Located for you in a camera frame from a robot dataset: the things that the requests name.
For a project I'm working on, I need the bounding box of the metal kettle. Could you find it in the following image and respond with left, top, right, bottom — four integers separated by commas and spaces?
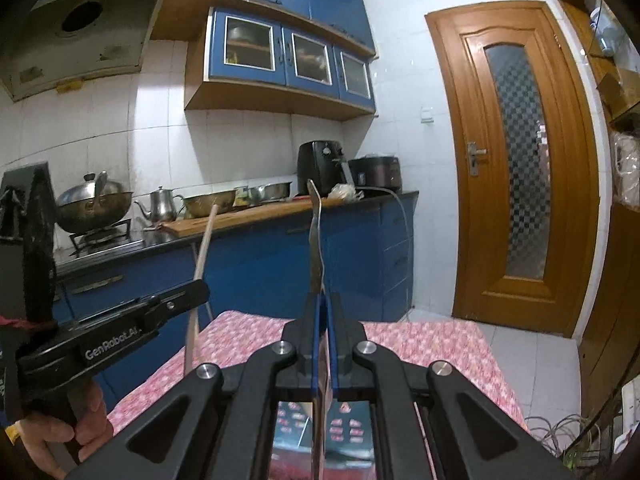
134, 186, 183, 223

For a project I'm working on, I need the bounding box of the wooden shelf unit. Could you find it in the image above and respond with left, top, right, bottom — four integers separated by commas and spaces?
552, 0, 640, 411

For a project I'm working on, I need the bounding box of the black air fryer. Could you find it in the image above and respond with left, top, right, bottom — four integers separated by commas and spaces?
297, 141, 351, 197

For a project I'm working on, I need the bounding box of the pink floral tablecloth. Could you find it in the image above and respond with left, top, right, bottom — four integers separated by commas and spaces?
107, 310, 531, 480

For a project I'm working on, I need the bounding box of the clear plastic container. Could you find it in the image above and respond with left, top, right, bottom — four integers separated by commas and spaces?
590, 7, 621, 56

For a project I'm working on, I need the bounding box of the white power cable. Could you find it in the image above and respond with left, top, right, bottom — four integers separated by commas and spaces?
357, 187, 417, 321

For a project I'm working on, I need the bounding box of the gas stove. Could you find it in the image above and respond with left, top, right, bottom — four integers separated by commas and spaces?
55, 217, 146, 261

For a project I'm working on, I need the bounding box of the metal wok lid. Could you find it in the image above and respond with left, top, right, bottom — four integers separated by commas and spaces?
56, 172, 133, 208

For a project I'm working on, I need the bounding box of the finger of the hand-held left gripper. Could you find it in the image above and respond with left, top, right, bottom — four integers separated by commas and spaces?
142, 279, 210, 333

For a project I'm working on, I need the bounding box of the range hood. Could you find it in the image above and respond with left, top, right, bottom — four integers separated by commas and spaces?
0, 0, 176, 103

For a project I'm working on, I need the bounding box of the glass-door wall cabinet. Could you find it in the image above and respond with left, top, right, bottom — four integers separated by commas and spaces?
184, 7, 377, 122

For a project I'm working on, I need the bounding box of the cardboard box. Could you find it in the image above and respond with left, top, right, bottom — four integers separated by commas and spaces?
595, 70, 640, 116

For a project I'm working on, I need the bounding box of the dark rice cooker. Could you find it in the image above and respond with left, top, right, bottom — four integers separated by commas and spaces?
348, 156, 402, 192

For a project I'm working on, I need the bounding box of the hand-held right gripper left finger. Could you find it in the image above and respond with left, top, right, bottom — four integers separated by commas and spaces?
65, 294, 323, 480

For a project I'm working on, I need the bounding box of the dark metal wok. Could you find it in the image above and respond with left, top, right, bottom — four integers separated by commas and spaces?
56, 191, 135, 235

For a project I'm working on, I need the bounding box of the metal door handle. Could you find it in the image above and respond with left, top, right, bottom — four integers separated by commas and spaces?
467, 142, 488, 177

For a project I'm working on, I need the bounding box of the wooden chopstick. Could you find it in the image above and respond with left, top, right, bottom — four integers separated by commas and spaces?
183, 204, 219, 377

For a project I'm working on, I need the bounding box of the blue kitchen base cabinet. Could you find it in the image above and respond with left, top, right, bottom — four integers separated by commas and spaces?
50, 195, 418, 396

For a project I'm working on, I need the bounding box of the black kitchen countertop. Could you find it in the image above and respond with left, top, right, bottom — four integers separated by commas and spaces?
52, 190, 420, 281

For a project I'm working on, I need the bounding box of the bundle of cables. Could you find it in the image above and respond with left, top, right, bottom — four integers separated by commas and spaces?
525, 412, 621, 480

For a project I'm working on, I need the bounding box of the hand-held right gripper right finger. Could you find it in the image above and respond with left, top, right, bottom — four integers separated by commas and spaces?
324, 294, 576, 480

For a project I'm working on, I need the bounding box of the metal colander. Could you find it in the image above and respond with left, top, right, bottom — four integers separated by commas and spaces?
181, 190, 237, 218

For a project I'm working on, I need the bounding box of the wooden cutting board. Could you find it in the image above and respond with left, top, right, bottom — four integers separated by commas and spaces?
159, 195, 346, 237

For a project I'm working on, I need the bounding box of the wooden door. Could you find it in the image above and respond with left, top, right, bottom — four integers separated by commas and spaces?
425, 1, 601, 338

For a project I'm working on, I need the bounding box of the person's left hand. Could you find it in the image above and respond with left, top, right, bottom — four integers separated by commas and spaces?
20, 380, 115, 480

